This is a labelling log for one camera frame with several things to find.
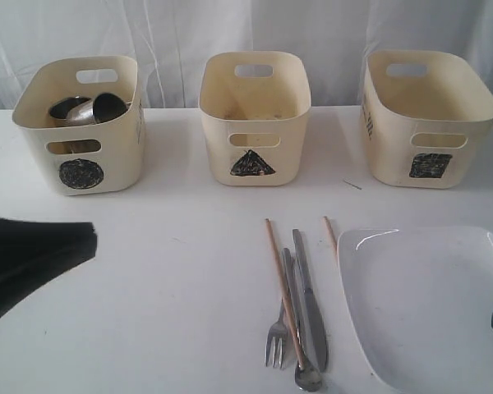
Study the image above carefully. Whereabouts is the wooden chopstick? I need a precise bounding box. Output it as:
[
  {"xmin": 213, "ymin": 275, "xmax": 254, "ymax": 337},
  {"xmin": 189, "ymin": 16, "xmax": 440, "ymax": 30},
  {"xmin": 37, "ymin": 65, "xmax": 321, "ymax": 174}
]
[
  {"xmin": 265, "ymin": 218, "xmax": 306, "ymax": 370},
  {"xmin": 323, "ymin": 216, "xmax": 337, "ymax": 251}
]

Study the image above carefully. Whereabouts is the steel fork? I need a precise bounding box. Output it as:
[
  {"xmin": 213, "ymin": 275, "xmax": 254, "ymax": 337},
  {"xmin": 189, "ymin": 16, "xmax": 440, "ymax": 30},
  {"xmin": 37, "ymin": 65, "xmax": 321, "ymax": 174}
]
[{"xmin": 265, "ymin": 247, "xmax": 292, "ymax": 369}]

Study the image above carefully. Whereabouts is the white square plate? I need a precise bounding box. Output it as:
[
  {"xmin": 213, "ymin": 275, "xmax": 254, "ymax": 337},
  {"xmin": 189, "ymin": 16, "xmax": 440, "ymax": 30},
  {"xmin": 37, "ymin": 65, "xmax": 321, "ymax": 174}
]
[{"xmin": 338, "ymin": 226, "xmax": 493, "ymax": 393}]

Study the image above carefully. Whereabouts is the cream bin with triangle mark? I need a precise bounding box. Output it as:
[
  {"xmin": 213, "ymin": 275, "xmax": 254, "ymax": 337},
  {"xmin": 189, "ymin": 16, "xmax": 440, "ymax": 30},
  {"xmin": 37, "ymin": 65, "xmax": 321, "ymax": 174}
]
[{"xmin": 199, "ymin": 51, "xmax": 311, "ymax": 186}]

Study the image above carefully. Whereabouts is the cream bin with circle mark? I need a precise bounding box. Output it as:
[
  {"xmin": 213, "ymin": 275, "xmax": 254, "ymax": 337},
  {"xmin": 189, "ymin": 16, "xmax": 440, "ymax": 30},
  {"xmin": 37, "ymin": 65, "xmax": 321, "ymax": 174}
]
[{"xmin": 12, "ymin": 56, "xmax": 145, "ymax": 195}]

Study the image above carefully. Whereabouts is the steel mug with wire handle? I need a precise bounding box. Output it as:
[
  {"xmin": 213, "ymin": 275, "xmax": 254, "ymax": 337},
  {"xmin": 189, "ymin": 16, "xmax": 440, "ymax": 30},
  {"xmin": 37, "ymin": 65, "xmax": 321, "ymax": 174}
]
[{"xmin": 63, "ymin": 92, "xmax": 132, "ymax": 126}]

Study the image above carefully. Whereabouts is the white curtain backdrop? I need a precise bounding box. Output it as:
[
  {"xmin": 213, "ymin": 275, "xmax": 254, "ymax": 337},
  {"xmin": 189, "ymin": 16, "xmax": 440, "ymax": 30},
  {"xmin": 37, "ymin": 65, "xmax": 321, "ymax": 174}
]
[{"xmin": 0, "ymin": 1, "xmax": 493, "ymax": 109}]

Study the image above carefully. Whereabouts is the steel table knife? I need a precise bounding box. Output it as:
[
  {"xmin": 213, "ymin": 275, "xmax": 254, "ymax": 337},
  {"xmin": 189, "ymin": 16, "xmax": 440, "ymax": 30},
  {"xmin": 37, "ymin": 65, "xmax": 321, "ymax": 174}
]
[{"xmin": 293, "ymin": 229, "xmax": 329, "ymax": 372}]

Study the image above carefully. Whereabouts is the steel cup in bin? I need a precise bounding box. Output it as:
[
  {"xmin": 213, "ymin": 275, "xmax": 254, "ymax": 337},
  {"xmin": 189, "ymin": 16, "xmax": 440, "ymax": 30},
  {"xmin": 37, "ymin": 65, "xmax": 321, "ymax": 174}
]
[{"xmin": 48, "ymin": 96, "xmax": 90, "ymax": 121}]

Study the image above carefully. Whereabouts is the steel spoon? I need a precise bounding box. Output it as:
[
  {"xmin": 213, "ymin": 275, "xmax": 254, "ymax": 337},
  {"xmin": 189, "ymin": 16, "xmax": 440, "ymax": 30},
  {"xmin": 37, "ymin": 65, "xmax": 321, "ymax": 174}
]
[{"xmin": 283, "ymin": 248, "xmax": 322, "ymax": 392}]

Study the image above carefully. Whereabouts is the cream bin with square mark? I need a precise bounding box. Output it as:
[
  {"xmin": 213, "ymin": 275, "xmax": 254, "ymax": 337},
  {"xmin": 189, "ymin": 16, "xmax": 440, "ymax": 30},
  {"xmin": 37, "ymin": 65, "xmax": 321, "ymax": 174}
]
[{"xmin": 361, "ymin": 50, "xmax": 493, "ymax": 189}]

